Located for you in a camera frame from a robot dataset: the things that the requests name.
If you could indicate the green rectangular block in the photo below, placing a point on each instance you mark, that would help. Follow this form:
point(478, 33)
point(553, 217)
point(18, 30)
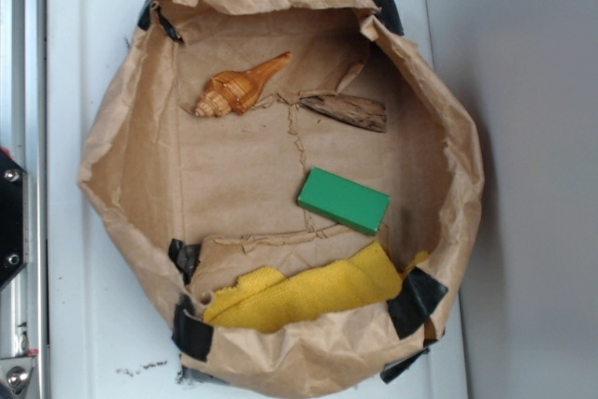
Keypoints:
point(343, 201)

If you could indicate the brown paper bag basin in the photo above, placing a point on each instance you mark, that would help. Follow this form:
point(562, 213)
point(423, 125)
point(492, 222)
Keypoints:
point(194, 203)

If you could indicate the brown wood piece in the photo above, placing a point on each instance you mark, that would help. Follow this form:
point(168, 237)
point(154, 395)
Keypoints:
point(357, 111)

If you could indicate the orange conch seashell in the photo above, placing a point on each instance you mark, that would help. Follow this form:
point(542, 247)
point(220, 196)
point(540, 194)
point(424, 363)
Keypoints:
point(237, 91)

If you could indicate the yellow cloth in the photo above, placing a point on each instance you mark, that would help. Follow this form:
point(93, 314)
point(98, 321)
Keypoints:
point(265, 300)

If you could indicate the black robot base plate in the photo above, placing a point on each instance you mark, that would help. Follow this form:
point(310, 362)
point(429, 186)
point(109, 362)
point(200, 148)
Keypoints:
point(14, 221)

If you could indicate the aluminium frame rail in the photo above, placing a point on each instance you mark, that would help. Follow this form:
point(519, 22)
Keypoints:
point(24, 321)

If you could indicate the metal corner bracket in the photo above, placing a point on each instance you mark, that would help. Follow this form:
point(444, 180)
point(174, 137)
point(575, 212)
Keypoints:
point(16, 376)

